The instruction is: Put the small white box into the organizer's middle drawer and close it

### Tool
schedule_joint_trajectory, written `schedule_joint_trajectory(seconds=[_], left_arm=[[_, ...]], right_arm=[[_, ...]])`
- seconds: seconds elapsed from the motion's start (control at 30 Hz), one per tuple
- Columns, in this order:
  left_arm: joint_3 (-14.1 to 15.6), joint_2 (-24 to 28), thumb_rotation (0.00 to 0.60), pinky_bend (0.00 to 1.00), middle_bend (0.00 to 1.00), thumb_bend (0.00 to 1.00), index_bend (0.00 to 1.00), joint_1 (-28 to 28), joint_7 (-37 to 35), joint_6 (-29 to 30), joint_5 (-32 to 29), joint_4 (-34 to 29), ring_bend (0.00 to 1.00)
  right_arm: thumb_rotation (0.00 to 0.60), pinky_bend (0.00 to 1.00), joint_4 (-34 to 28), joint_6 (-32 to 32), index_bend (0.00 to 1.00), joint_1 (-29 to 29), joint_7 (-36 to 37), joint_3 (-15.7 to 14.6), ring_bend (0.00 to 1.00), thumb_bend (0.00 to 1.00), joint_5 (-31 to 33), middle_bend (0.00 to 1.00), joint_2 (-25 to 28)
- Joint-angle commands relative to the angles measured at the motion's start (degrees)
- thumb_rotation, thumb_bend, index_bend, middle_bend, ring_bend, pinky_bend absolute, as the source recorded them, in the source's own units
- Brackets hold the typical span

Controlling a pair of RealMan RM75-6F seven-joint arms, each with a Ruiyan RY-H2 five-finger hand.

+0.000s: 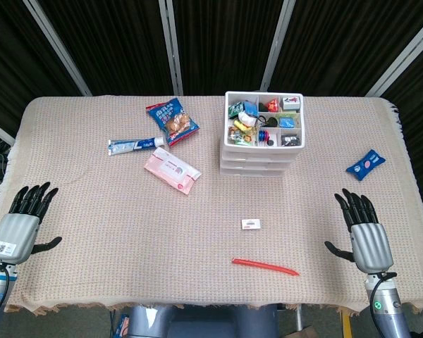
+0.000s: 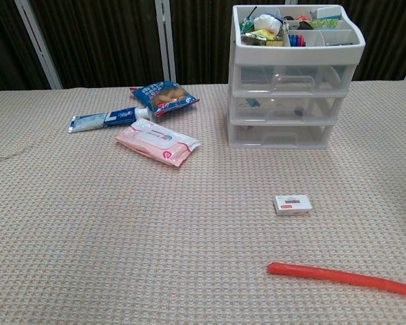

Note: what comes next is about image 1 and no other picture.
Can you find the small blue snack packet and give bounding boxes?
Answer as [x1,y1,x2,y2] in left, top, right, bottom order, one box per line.
[345,149,386,182]

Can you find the colourful toy packets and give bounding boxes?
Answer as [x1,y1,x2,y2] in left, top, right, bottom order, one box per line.
[228,126,254,146]

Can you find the blue red package on floor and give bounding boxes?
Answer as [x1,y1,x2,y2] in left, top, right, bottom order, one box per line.
[114,313,131,338]

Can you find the beige woven tablecloth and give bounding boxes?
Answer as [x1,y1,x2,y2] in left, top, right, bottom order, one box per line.
[0,95,423,316]

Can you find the pink wet wipes pack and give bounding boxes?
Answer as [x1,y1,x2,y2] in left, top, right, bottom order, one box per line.
[143,146,202,196]

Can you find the white drawer organizer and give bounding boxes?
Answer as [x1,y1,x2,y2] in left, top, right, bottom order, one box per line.
[219,91,305,177]

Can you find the clear plastic container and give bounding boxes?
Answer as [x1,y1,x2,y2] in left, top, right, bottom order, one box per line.
[219,168,287,178]

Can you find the grey robot torso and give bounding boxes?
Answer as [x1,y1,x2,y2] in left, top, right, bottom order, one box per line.
[125,304,279,338]

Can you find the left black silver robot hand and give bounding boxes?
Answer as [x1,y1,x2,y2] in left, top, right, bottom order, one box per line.
[0,181,63,265]

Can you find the black key ring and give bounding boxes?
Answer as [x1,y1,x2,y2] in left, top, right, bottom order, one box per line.
[257,114,279,128]

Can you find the clear drawer under tray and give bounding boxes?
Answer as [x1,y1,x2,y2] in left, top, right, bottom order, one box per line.
[221,150,295,163]

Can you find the white mahjong tile box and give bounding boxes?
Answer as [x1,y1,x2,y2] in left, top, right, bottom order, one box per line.
[281,95,300,111]

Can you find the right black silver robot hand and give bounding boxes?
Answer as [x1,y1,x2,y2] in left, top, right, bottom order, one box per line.
[324,188,395,275]

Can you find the blue white toothpaste tube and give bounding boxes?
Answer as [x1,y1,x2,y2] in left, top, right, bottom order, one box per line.
[107,137,166,156]

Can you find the blue snack bag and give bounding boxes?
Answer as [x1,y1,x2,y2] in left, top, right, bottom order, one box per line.
[145,97,201,148]

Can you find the red plastic sealing stick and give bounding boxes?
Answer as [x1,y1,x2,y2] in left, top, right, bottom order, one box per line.
[231,258,300,277]

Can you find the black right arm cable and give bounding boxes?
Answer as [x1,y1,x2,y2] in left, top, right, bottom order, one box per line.
[369,271,398,338]

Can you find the blue green packet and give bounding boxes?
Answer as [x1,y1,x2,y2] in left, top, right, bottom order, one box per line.
[278,113,300,130]

